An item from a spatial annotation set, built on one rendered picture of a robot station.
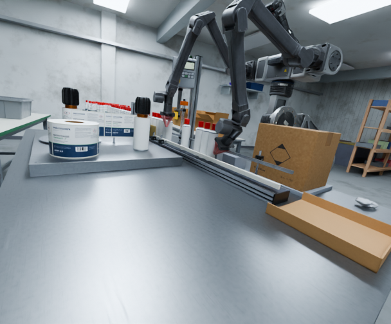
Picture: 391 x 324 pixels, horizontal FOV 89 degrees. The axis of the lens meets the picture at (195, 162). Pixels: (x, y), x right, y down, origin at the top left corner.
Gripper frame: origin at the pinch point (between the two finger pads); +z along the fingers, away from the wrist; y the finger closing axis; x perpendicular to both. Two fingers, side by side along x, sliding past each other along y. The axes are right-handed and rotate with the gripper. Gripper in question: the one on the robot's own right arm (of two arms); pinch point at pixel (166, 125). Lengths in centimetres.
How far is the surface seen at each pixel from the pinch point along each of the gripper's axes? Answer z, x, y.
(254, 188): 17, 2, 76
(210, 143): 4.2, 4.3, 42.7
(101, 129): 5.3, -39.1, -7.6
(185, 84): -29.0, 13.3, -2.0
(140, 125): -0.5, -24.0, 15.0
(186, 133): 2.3, 5.1, 18.0
